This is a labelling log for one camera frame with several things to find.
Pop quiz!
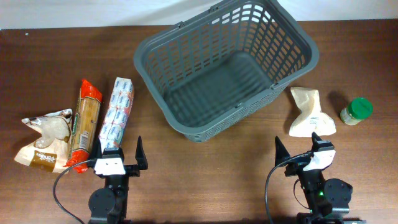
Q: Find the left black cable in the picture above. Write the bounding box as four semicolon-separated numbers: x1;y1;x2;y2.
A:
52;159;97;224

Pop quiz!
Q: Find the tissue multipack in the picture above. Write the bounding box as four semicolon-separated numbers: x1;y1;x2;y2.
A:
99;77;134;152

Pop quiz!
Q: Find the green lid glass jar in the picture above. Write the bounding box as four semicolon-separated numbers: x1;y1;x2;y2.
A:
340;98;373;126

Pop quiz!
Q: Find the grey plastic shopping basket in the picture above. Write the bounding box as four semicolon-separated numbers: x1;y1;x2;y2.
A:
134;0;320;142

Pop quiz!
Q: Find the brown white snack bag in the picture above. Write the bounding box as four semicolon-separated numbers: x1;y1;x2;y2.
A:
14;108;73;173

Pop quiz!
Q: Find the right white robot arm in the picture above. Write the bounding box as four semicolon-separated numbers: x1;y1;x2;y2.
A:
265;133;366;224

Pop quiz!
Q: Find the red spaghetti packet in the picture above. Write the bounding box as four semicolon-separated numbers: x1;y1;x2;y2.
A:
65;79;103;167

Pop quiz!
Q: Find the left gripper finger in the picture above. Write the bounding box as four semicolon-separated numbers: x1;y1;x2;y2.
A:
135;136;148;170
89;138;102;161

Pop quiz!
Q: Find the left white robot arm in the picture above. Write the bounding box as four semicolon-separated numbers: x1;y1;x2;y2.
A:
88;137;148;224

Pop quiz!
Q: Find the beige paper pouch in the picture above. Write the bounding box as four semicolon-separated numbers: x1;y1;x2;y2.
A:
289;87;336;138

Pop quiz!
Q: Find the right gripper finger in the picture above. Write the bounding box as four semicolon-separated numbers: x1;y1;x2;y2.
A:
311;132;322;152
275;136;291;166

